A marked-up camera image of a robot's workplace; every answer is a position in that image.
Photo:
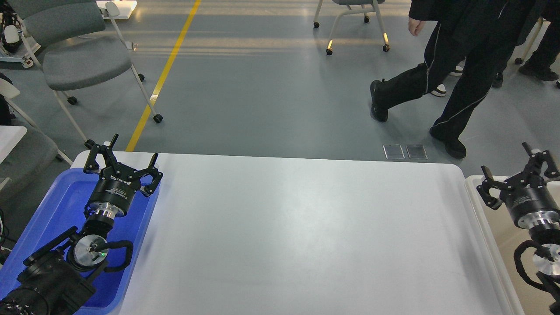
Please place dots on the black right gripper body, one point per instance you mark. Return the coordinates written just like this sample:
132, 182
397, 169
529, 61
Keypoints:
530, 204

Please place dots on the grey chair at left edge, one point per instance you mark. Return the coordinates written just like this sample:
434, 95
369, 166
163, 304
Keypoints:
32, 154

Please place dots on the person in striped black trousers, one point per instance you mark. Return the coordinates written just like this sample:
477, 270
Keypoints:
482, 33

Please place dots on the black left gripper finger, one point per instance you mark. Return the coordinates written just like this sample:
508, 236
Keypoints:
151, 171
91, 165

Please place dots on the right floor socket plate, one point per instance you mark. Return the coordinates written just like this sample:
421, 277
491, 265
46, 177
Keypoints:
416, 152

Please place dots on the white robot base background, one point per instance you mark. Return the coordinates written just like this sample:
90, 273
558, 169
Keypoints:
16, 45

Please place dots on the white table at left edge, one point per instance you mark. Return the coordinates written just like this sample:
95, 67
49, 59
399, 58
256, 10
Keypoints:
9, 138

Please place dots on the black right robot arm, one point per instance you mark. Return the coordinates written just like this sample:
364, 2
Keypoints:
536, 260

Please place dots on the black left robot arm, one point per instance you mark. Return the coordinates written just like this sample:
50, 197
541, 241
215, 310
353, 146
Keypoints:
78, 251

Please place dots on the person in black at right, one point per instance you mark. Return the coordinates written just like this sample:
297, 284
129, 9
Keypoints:
538, 65

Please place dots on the floor socket plate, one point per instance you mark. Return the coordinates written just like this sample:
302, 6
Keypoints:
416, 152
393, 152

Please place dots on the white plastic bin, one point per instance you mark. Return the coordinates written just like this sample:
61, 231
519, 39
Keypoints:
501, 238

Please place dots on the blue plastic tray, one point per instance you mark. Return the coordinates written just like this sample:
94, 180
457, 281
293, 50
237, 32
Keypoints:
61, 209

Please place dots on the grey rolling chair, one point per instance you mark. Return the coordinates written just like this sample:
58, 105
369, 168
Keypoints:
79, 65

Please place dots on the left floor socket plate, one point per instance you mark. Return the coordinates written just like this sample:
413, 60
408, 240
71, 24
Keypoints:
393, 152

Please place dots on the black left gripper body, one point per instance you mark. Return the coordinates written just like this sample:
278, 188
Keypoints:
114, 191

